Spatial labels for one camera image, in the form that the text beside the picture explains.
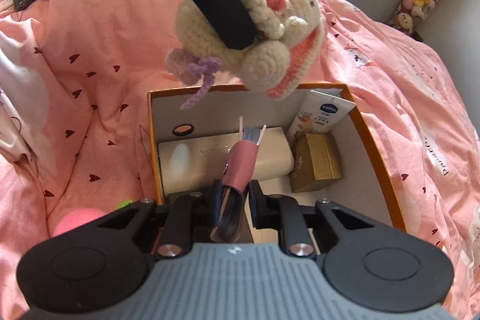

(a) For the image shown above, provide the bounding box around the white glasses case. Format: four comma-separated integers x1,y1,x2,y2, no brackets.
158,127,294,195

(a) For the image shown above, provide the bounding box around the gold gift box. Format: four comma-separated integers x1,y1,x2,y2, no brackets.
289,133,343,193

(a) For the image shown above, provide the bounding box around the crochet white bunny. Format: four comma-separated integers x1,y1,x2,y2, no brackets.
165,0,326,110

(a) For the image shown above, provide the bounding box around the white Vaseline tube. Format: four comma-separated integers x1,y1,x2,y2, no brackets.
286,90,356,144

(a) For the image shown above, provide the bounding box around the pink fluffy pompom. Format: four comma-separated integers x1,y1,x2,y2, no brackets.
53,208,106,236

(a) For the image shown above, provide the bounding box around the pink fabric pouch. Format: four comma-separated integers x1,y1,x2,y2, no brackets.
1,35,56,173

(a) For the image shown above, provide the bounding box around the orange cardboard box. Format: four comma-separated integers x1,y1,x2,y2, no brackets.
147,83,406,230

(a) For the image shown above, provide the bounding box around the pink bed duvet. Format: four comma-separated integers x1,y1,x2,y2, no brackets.
1,0,479,319

